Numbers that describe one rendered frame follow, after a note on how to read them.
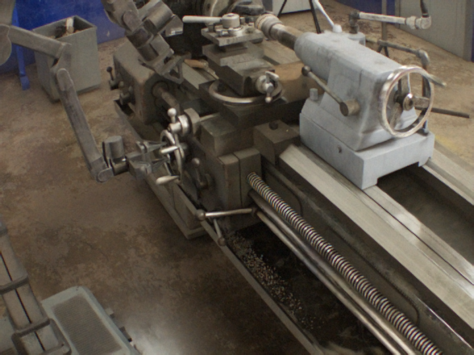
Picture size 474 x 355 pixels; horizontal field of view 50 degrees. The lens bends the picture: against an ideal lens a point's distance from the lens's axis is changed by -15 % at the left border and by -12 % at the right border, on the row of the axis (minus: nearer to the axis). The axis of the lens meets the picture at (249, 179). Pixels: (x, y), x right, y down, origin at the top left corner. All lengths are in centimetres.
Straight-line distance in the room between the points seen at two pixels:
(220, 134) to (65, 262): 129
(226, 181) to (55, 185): 177
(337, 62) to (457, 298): 81
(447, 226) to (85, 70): 344
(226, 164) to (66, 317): 87
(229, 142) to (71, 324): 91
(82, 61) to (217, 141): 281
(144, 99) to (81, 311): 105
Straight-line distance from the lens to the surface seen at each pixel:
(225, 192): 190
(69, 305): 221
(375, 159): 162
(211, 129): 188
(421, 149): 175
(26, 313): 189
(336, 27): 191
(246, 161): 187
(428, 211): 179
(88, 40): 449
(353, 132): 164
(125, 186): 329
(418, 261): 141
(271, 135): 182
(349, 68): 166
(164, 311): 246
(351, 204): 158
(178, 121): 193
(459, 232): 172
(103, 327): 208
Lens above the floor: 175
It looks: 33 degrees down
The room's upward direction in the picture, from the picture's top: 3 degrees counter-clockwise
